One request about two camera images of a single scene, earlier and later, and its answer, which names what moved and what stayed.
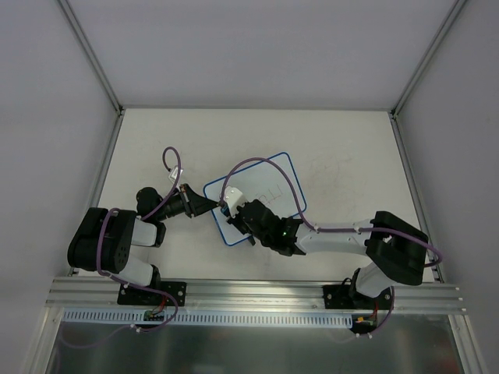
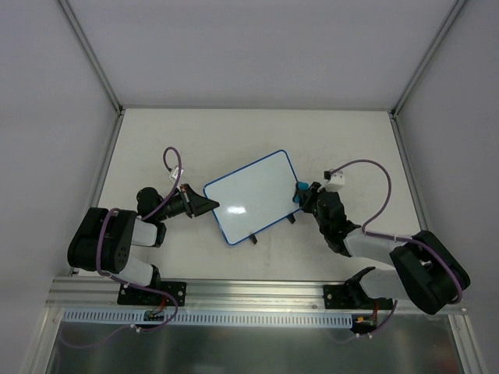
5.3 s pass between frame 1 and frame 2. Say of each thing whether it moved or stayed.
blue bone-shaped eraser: moved
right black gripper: moved
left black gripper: stayed
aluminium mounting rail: stayed
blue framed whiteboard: stayed
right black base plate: stayed
